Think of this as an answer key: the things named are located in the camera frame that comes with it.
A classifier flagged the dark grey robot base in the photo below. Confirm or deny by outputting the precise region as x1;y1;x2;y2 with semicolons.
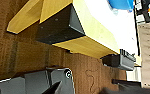
0;67;76;94

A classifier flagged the round base button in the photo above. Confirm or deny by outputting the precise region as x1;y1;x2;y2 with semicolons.
64;69;73;79

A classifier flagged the white work table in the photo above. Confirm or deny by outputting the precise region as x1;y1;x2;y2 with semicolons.
6;0;140;71

